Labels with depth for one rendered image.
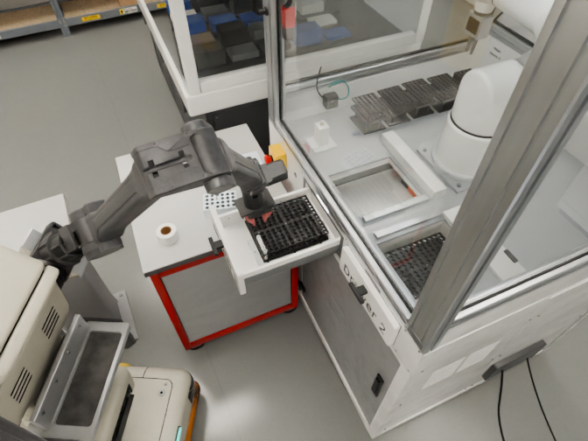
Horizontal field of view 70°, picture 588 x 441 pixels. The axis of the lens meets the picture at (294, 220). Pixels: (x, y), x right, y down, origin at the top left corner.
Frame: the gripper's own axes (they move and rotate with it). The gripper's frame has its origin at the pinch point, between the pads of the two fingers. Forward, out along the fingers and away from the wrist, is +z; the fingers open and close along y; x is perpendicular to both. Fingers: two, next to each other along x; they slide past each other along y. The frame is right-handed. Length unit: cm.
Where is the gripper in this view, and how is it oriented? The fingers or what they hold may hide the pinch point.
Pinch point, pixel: (258, 220)
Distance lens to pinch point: 124.4
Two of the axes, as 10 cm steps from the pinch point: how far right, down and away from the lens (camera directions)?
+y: 9.1, -3.7, 2.0
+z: 0.7, 6.0, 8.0
